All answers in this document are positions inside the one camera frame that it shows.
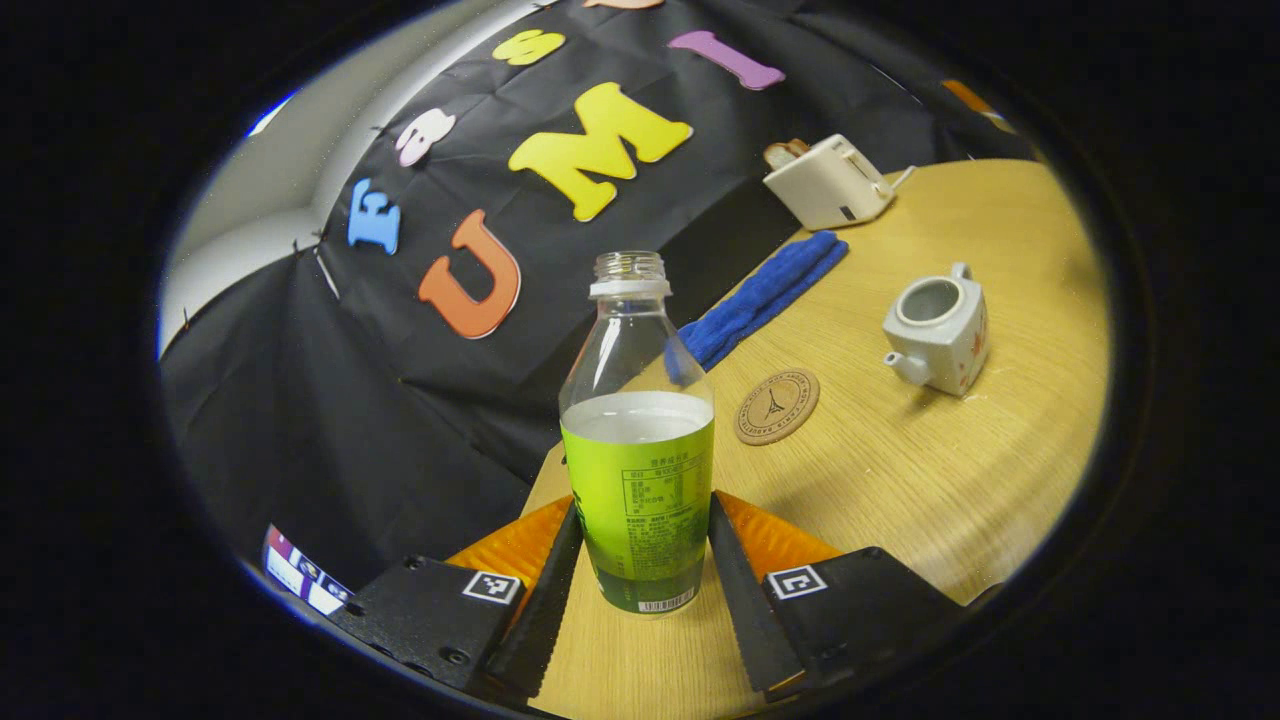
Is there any white teacup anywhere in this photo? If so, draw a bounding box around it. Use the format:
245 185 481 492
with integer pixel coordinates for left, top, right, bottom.
882 262 991 398

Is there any green label water bottle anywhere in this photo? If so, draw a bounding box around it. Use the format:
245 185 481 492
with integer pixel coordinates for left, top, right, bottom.
558 250 717 616

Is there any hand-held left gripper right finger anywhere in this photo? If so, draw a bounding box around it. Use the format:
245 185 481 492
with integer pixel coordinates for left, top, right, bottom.
707 490 969 695

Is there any computer monitor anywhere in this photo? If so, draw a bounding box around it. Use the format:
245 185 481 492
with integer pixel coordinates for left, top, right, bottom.
262 523 353 617

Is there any black backdrop cloth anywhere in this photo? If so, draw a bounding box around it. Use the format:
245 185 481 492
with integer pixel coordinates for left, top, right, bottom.
160 0 1041 591

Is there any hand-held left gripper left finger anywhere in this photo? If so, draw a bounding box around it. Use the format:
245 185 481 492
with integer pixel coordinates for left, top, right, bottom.
330 497 585 701

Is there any round cork coaster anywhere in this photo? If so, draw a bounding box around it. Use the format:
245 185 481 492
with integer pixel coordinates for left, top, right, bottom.
733 367 821 447

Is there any white toaster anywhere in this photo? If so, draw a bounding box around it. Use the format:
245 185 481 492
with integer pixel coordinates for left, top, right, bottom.
762 133 898 232

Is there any blue folded towel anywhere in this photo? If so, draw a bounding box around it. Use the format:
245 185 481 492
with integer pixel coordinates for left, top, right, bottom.
678 230 851 373

